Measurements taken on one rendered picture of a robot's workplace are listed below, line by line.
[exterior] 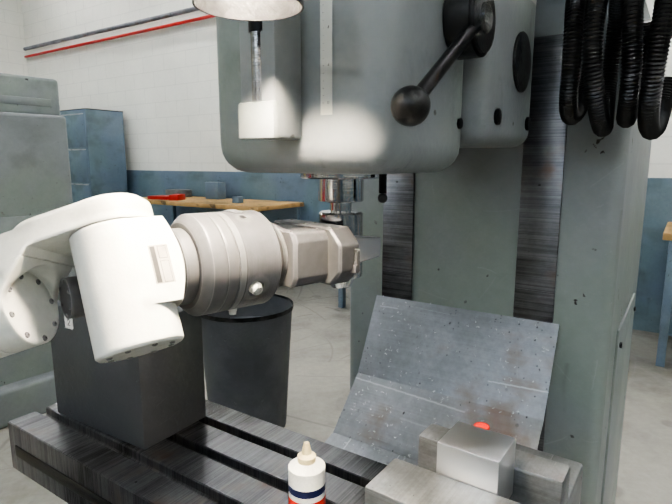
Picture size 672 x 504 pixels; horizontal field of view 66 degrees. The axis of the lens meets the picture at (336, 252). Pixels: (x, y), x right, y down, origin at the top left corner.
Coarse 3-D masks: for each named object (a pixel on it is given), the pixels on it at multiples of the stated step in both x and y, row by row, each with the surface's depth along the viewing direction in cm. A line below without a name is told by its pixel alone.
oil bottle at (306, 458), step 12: (300, 456) 56; (312, 456) 56; (288, 468) 56; (300, 468) 55; (312, 468) 55; (324, 468) 56; (288, 480) 57; (300, 480) 55; (312, 480) 55; (324, 480) 56; (300, 492) 55; (312, 492) 55; (324, 492) 56
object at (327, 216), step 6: (324, 210) 56; (354, 210) 57; (324, 216) 54; (330, 216) 53; (336, 216) 53; (342, 216) 53; (348, 216) 53; (354, 216) 54; (360, 216) 54; (330, 222) 54; (336, 222) 53; (342, 222) 53; (348, 222) 53; (354, 222) 54
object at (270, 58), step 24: (240, 24) 43; (264, 24) 42; (288, 24) 43; (240, 48) 44; (264, 48) 42; (288, 48) 43; (264, 72) 42; (288, 72) 43; (264, 96) 43; (288, 96) 44; (240, 120) 44; (264, 120) 43; (288, 120) 44
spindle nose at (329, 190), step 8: (320, 184) 54; (328, 184) 53; (336, 184) 53; (344, 184) 53; (352, 184) 53; (360, 184) 54; (320, 192) 54; (328, 192) 53; (336, 192) 53; (344, 192) 53; (352, 192) 53; (360, 192) 54; (320, 200) 54; (328, 200) 53; (336, 200) 53; (344, 200) 53; (352, 200) 53; (360, 200) 54
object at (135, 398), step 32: (64, 320) 80; (192, 320) 80; (64, 352) 82; (160, 352) 75; (192, 352) 80; (64, 384) 83; (96, 384) 78; (128, 384) 74; (160, 384) 75; (192, 384) 81; (96, 416) 79; (128, 416) 75; (160, 416) 76; (192, 416) 81
